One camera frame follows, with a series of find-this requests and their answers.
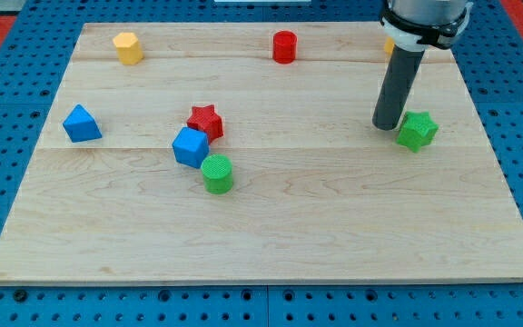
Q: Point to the green cylinder block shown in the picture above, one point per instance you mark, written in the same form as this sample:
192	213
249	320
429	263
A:
217	174

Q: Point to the yellow hexagon block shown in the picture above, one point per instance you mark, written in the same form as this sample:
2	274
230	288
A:
128	48

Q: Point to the green star block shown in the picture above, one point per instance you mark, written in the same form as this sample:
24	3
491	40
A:
416	130

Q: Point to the blue cube block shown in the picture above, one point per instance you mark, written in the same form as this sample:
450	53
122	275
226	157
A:
190	147

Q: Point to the yellow block behind arm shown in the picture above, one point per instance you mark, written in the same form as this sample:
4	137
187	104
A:
388	46

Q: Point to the light wooden board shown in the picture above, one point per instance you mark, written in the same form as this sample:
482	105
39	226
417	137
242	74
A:
319	196

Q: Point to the red star block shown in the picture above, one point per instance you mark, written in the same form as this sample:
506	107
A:
205	119

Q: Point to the blue triangular prism block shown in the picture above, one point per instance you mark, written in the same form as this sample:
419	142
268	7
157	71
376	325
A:
80	126

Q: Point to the grey robot arm flange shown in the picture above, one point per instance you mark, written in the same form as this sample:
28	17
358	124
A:
414	25

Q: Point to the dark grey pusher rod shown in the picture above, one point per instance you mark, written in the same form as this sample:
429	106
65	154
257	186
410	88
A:
401	72

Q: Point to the red cylinder block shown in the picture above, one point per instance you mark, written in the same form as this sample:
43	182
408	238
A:
284	47

